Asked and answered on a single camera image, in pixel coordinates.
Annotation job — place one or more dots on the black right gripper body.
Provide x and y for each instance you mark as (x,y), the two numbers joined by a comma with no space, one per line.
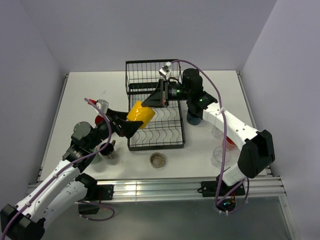
(175,93)

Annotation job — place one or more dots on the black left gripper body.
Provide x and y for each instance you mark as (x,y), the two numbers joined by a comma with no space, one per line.
(115,127)

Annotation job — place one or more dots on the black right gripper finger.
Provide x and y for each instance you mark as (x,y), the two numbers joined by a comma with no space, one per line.
(154,100)
(160,88)

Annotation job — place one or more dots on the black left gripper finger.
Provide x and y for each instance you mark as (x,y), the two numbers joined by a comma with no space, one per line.
(129,128)
(113,115)

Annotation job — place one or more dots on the yellow ceramic mug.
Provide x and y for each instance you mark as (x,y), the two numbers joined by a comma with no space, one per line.
(140,113)

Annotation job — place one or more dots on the red mug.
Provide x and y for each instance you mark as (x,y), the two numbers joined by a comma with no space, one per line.
(98,119)

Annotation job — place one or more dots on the black wire dish rack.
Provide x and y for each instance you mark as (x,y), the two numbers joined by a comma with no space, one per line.
(166,129)

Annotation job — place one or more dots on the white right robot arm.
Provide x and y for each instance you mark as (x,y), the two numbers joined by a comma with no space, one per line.
(256,147)

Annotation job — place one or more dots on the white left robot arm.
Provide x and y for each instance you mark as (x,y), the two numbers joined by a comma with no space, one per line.
(27,219)

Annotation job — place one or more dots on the black metal mug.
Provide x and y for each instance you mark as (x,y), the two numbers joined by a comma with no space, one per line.
(108,150)

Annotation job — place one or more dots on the dark blue mug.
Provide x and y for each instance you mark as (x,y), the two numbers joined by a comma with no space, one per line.
(192,119)

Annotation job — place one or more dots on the green plastic cup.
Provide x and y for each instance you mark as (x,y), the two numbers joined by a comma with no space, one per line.
(96,159)

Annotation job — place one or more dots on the small brown glass jar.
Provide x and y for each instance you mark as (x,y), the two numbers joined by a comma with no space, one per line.
(157,160)

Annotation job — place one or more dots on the clear glass near blue mug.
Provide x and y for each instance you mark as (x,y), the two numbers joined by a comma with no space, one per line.
(216,133)

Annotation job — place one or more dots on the clear glass front right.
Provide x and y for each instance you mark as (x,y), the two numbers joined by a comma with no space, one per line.
(217,157)

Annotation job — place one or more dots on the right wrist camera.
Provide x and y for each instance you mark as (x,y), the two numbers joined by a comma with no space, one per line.
(165,71)

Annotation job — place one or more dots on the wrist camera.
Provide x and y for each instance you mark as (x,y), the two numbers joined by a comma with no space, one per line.
(165,71)
(101,104)

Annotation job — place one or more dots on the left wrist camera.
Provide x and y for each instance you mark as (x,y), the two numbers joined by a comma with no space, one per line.
(101,104)

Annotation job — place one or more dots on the aluminium frame rail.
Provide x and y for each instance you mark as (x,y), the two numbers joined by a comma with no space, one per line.
(170,189)

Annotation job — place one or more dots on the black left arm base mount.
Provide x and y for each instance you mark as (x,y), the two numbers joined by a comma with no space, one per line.
(92,203)

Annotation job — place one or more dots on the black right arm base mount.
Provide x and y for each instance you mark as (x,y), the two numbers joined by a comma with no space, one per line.
(209,188)

